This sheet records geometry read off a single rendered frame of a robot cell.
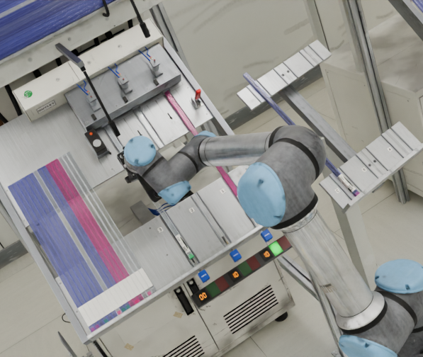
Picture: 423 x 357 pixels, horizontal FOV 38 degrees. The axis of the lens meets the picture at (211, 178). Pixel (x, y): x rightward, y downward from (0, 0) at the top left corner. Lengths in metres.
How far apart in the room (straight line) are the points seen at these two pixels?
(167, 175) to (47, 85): 0.58
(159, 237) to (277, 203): 0.69
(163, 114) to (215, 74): 1.89
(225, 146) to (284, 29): 2.56
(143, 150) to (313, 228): 0.49
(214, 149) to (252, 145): 0.14
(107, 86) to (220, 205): 0.51
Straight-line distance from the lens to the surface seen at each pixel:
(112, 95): 1.91
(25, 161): 1.94
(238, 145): 1.43
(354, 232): 2.16
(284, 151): 1.23
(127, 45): 1.97
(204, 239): 1.80
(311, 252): 1.27
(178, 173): 1.53
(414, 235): 2.72
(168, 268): 1.78
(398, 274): 1.46
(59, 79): 1.94
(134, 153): 1.50
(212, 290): 1.78
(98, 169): 1.88
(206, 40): 3.74
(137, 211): 2.25
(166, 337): 2.27
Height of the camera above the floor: 1.80
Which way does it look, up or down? 30 degrees down
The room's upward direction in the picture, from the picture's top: 24 degrees counter-clockwise
